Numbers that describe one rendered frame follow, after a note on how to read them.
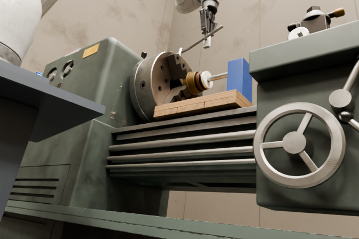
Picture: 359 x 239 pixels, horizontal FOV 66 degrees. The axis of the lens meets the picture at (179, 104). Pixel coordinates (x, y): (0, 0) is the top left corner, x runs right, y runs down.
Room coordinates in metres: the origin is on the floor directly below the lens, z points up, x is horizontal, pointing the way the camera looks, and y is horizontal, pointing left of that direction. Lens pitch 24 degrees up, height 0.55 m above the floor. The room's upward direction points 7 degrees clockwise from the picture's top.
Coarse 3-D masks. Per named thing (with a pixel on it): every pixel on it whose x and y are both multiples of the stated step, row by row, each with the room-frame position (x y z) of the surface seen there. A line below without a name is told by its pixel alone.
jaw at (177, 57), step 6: (168, 54) 0.98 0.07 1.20; (174, 54) 0.95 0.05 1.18; (168, 60) 0.98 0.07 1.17; (174, 60) 0.96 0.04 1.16; (180, 60) 0.98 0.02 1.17; (174, 66) 0.98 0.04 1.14; (180, 66) 0.96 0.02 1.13; (174, 72) 0.99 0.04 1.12; (180, 72) 0.98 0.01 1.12; (186, 72) 0.96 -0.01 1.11; (174, 78) 1.01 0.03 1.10; (180, 78) 0.99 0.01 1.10
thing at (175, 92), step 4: (176, 88) 1.00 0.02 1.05; (180, 88) 0.98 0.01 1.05; (184, 88) 0.96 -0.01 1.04; (172, 92) 1.00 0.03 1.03; (176, 92) 0.98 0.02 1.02; (180, 92) 0.97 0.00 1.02; (184, 92) 0.97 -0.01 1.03; (188, 92) 0.98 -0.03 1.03; (168, 96) 1.00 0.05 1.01; (172, 96) 0.98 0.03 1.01; (176, 96) 0.97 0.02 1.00; (180, 96) 0.97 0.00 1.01; (184, 96) 0.99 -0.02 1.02; (188, 96) 0.98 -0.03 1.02; (164, 100) 1.00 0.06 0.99; (168, 100) 0.97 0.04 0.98; (172, 100) 0.97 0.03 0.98; (176, 100) 0.99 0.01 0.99; (180, 100) 0.98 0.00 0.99; (164, 104) 0.98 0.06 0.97
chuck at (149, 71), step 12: (144, 60) 0.99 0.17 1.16; (156, 60) 0.93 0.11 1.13; (144, 72) 0.95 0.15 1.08; (156, 72) 0.94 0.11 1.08; (168, 72) 0.99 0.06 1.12; (156, 84) 0.95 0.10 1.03; (168, 84) 1.00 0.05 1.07; (180, 84) 1.07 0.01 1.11; (144, 96) 0.98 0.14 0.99; (156, 96) 0.96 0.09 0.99; (144, 108) 1.02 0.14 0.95; (156, 120) 1.06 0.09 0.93
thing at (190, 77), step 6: (192, 72) 0.98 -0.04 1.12; (198, 72) 0.94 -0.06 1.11; (186, 78) 0.95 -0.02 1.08; (192, 78) 0.94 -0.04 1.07; (198, 78) 0.93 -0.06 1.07; (186, 84) 0.96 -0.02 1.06; (192, 84) 0.95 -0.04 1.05; (198, 84) 0.94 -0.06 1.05; (192, 90) 0.97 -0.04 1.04; (198, 90) 0.96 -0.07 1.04; (204, 90) 0.97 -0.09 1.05
